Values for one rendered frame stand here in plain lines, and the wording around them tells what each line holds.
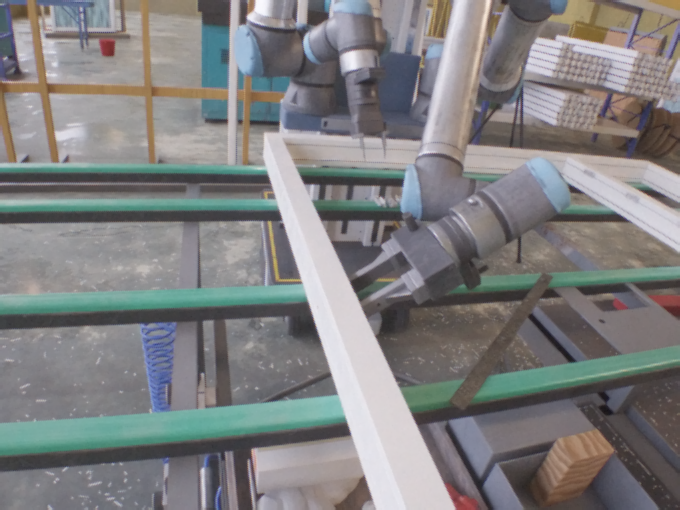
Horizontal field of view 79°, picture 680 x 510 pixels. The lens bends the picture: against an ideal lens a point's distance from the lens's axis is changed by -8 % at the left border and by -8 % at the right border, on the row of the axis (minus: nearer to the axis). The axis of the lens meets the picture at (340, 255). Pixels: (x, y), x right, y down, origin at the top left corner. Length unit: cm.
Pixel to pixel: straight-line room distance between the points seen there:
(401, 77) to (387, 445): 148
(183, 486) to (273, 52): 118
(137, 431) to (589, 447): 67
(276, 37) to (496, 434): 116
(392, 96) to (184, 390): 139
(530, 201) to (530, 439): 41
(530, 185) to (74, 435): 65
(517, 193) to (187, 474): 55
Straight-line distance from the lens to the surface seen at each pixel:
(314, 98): 152
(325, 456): 72
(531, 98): 615
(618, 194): 155
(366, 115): 107
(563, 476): 84
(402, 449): 45
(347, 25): 109
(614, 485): 95
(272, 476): 72
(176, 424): 54
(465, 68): 92
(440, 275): 62
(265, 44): 141
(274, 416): 54
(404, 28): 178
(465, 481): 83
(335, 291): 61
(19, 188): 345
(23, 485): 164
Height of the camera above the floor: 129
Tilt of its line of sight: 30 degrees down
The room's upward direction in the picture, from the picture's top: 9 degrees clockwise
